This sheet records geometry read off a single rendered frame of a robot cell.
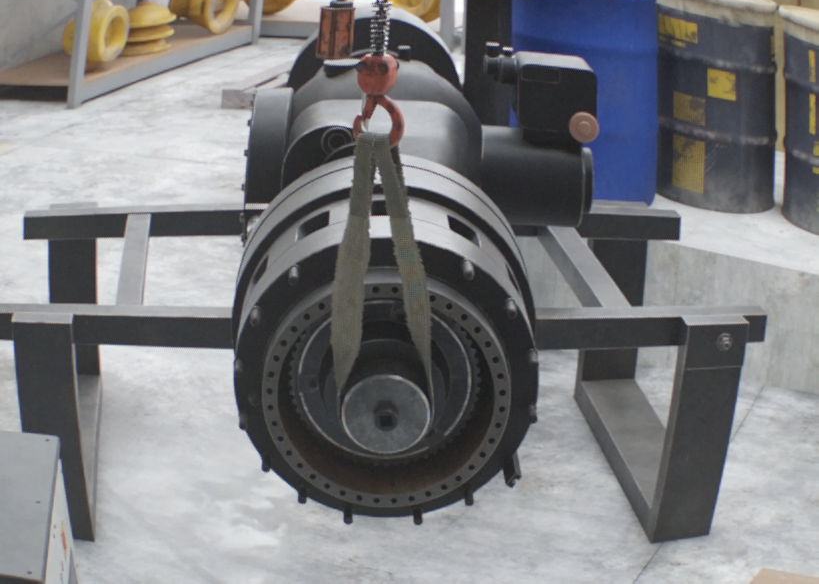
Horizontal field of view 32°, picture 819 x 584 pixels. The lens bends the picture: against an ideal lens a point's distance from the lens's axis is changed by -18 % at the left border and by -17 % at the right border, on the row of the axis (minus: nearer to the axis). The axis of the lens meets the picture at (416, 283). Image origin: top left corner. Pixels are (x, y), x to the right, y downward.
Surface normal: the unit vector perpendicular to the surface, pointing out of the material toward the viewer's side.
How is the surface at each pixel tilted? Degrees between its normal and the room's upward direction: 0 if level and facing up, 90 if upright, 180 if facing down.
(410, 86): 37
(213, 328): 90
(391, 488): 6
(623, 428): 0
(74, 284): 90
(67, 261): 90
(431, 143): 29
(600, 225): 90
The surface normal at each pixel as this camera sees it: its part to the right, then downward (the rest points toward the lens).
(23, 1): 0.91, 0.17
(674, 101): -0.76, 0.17
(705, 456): 0.13, 0.31
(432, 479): -0.45, -0.84
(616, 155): 0.33, 0.30
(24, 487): 0.04, -0.95
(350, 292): -0.41, 0.30
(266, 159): 0.05, -0.02
